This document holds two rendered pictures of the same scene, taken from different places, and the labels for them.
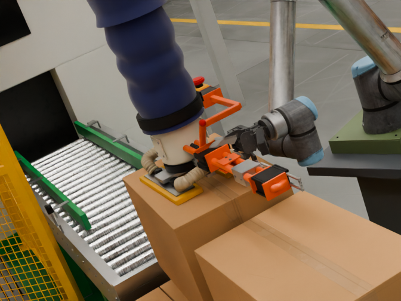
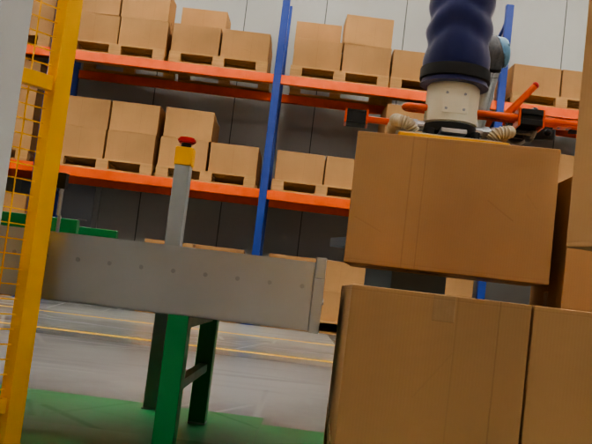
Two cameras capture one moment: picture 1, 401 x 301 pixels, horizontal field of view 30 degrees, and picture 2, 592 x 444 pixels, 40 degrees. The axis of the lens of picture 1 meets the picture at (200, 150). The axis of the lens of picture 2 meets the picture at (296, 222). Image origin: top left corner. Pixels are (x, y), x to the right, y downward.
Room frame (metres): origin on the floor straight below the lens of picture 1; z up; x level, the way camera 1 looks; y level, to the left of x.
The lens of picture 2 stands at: (1.84, 2.63, 0.53)
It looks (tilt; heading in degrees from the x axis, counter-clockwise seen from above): 4 degrees up; 292
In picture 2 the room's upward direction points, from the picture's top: 7 degrees clockwise
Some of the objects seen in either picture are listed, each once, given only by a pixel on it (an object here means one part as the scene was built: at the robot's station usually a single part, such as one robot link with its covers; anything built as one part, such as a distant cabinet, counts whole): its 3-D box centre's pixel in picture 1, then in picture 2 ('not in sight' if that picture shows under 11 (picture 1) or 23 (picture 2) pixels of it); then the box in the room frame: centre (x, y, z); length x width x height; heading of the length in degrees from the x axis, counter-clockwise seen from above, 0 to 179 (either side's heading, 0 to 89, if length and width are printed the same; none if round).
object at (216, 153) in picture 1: (213, 155); (529, 120); (2.15, -0.03, 1.14); 0.10 x 0.08 x 0.06; 109
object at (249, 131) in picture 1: (250, 136); (518, 129); (2.20, -0.16, 1.14); 0.12 x 0.09 x 0.08; 109
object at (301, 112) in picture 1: (295, 114); not in sight; (2.25, -0.32, 1.13); 0.12 x 0.09 x 0.10; 109
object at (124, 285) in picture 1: (190, 248); (321, 270); (2.72, 0.18, 0.58); 0.70 x 0.03 x 0.06; 109
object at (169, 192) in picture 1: (167, 180); (452, 137); (2.36, 0.14, 1.04); 0.34 x 0.10 x 0.05; 19
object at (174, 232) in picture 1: (216, 224); (447, 212); (2.37, 0.04, 0.81); 0.60 x 0.40 x 0.40; 15
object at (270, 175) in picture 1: (268, 183); not in sight; (1.82, -0.14, 1.14); 0.08 x 0.07 x 0.05; 19
